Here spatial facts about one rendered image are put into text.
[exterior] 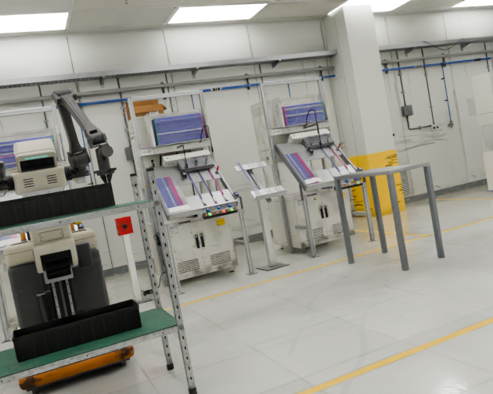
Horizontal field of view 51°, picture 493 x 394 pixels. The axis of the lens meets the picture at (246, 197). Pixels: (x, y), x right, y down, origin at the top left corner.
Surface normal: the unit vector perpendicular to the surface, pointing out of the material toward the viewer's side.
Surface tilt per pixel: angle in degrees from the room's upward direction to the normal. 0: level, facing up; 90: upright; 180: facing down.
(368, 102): 90
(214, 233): 90
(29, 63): 90
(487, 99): 90
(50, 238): 98
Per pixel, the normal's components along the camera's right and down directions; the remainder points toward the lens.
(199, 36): 0.39, -0.02
